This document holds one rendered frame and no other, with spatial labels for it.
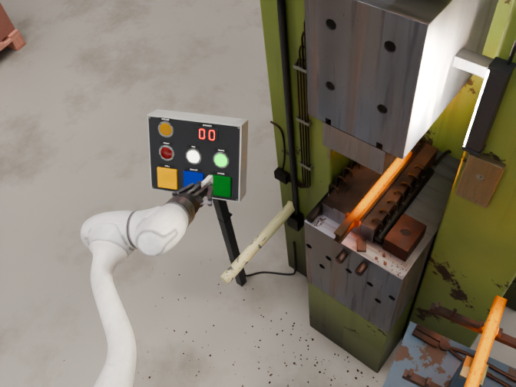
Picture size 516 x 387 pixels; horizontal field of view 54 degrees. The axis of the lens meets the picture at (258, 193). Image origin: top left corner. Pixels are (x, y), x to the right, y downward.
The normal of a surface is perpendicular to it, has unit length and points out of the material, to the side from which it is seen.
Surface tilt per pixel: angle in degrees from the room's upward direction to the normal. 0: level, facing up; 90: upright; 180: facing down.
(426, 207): 0
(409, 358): 0
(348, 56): 90
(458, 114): 90
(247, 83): 0
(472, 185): 90
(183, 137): 60
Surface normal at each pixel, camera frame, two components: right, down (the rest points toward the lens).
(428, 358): -0.10, -0.60
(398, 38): -0.63, 0.66
